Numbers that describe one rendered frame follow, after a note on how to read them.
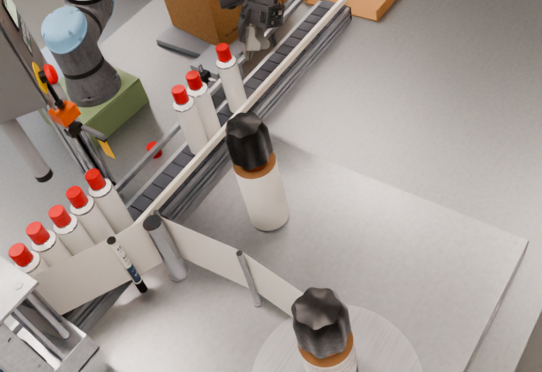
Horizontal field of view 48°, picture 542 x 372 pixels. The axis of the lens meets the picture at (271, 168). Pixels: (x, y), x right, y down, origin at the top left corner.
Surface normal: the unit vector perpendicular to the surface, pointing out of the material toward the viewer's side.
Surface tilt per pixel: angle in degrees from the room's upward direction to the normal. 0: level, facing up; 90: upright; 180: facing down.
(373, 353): 0
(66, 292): 90
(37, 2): 0
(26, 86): 90
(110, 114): 90
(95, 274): 90
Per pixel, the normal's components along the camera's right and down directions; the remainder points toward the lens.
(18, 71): 0.34, 0.67
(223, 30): 0.71, 0.44
